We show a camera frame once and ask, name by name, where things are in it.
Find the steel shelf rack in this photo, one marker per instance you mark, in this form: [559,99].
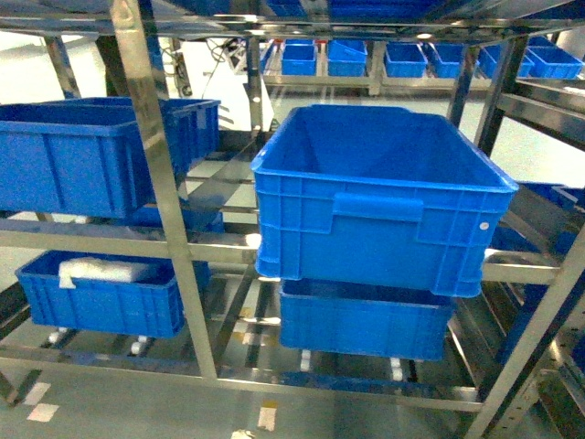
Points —
[540,368]

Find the blue crate lower left shelf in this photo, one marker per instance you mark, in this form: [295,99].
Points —
[151,306]

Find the blue crate shelf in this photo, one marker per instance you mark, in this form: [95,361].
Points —
[151,306]
[91,157]

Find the blue crate upper left shelf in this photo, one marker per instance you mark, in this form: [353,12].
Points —
[91,157]

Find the large blue crate front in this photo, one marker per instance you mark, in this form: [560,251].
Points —
[377,195]

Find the blue crate under front crate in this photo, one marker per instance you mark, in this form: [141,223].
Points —
[362,319]

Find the white foam piece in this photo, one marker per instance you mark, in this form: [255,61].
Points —
[94,269]

